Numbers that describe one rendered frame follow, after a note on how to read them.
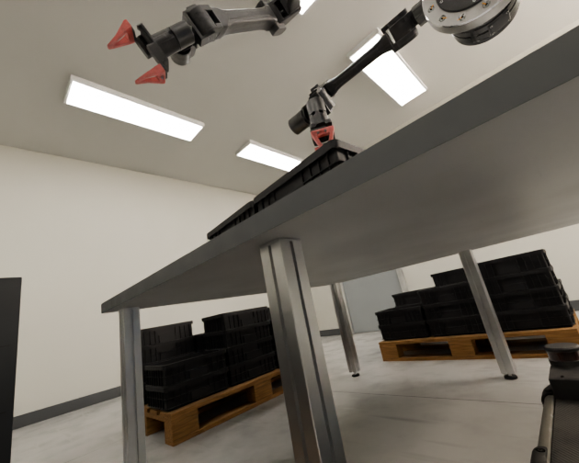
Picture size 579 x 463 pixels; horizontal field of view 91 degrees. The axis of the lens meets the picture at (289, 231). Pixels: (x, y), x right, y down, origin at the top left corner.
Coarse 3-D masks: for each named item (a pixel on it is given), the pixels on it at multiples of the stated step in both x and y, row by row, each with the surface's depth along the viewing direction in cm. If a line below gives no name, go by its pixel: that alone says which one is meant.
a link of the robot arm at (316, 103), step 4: (316, 96) 86; (308, 100) 87; (312, 100) 86; (316, 100) 86; (320, 100) 86; (308, 104) 87; (312, 104) 86; (316, 104) 85; (320, 104) 85; (304, 108) 90; (308, 108) 87; (312, 108) 85; (316, 108) 85; (320, 108) 85; (324, 108) 86; (304, 112) 89; (308, 112) 87; (312, 112) 86; (320, 112) 86; (304, 116) 89; (308, 116) 90; (308, 120) 90
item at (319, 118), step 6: (312, 114) 86; (318, 114) 84; (324, 114) 85; (312, 120) 85; (318, 120) 84; (324, 120) 81; (330, 120) 80; (312, 126) 81; (318, 126) 82; (324, 138) 89
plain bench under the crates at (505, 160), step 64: (512, 64) 25; (576, 64) 22; (448, 128) 28; (512, 128) 28; (576, 128) 31; (320, 192) 39; (384, 192) 39; (448, 192) 45; (512, 192) 53; (576, 192) 64; (192, 256) 64; (256, 256) 65; (320, 256) 82; (384, 256) 112; (128, 320) 112; (128, 384) 105; (320, 384) 48; (128, 448) 99; (320, 448) 43
